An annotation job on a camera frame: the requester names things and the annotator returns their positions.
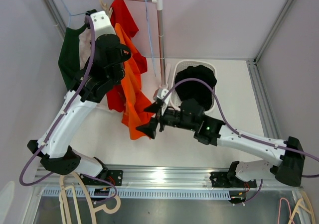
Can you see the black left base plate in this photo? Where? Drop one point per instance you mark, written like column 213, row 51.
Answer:
column 112, row 176

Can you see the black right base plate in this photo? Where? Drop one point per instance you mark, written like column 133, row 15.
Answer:
column 221, row 179

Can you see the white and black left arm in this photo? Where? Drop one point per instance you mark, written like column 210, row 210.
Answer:
column 56, row 154

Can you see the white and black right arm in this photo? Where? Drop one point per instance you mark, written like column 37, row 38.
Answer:
column 280, row 159

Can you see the aluminium frame post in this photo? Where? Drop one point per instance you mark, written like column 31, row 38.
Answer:
column 288, row 4

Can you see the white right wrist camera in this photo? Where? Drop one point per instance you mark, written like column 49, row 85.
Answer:
column 162, row 98

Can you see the black t-shirt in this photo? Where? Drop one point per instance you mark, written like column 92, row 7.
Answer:
column 194, row 89

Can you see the white perforated plastic basket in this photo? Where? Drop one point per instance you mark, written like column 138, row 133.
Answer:
column 181, row 65

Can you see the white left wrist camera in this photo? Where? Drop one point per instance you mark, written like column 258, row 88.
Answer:
column 100, row 23

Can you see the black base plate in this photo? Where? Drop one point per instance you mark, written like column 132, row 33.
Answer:
column 112, row 176
column 221, row 179

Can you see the aluminium rail front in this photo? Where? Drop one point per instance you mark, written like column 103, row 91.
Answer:
column 142, row 182

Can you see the green and beige t-shirt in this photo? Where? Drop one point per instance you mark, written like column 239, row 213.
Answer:
column 75, row 52

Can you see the pink hanger lower right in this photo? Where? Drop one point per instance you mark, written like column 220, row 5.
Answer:
column 285, row 207

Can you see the orange t-shirt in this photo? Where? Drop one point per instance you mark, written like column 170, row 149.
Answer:
column 135, row 100

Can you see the beige wooden hanger on rack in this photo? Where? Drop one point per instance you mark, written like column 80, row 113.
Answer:
column 104, row 6

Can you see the red t-shirt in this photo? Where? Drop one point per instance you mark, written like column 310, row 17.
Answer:
column 126, row 29

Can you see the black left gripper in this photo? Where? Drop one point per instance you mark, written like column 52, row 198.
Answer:
column 124, row 54

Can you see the beige hanger lower right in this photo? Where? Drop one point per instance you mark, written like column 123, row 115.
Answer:
column 303, row 212

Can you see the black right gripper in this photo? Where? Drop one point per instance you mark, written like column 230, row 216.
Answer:
column 149, row 129

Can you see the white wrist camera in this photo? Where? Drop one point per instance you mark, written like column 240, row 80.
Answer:
column 100, row 23
column 162, row 98

